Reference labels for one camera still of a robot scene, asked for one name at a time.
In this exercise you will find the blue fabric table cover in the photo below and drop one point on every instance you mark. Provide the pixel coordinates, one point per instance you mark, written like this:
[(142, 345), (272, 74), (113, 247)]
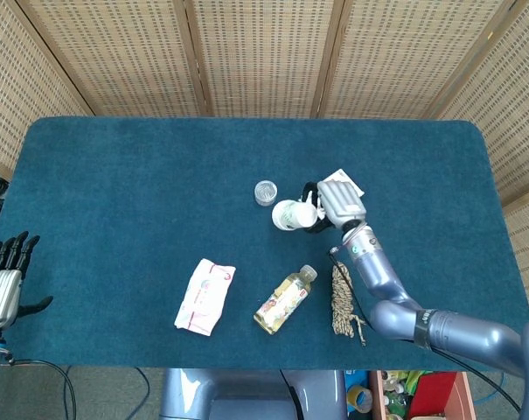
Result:
[(137, 197)]

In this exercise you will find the red storage box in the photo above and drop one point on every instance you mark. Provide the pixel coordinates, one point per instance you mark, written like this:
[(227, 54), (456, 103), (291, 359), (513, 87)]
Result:
[(439, 389)]

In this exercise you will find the woven rattan folding screen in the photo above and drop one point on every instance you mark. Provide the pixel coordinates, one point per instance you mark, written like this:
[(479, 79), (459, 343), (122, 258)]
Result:
[(264, 57)]

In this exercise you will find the pink wet wipes pack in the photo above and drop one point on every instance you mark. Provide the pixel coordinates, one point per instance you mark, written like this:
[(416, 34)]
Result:
[(205, 297)]

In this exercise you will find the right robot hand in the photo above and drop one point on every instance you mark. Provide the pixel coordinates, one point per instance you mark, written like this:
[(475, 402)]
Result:
[(340, 201)]

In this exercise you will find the yellow tape roll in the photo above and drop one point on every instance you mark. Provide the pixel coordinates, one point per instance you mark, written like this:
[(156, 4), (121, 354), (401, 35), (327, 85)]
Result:
[(359, 398)]

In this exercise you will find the yellow tea plastic bottle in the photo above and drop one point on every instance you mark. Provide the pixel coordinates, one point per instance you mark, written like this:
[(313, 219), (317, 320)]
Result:
[(283, 302)]

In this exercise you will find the white floral paper cup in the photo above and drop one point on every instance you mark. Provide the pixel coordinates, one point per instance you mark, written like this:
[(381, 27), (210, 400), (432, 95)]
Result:
[(302, 215)]

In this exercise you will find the green yellow packaging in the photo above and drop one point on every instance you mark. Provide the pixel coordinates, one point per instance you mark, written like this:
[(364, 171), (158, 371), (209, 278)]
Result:
[(415, 380)]

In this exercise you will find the grey robot torso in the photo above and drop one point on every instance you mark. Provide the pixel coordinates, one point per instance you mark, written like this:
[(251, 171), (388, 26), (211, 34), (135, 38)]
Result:
[(246, 394)]

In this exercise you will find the small clear plastic lid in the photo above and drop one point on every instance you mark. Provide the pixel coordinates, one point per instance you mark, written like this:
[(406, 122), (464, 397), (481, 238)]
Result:
[(266, 193)]

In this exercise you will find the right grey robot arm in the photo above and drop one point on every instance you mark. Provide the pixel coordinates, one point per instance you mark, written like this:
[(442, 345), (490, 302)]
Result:
[(421, 319)]

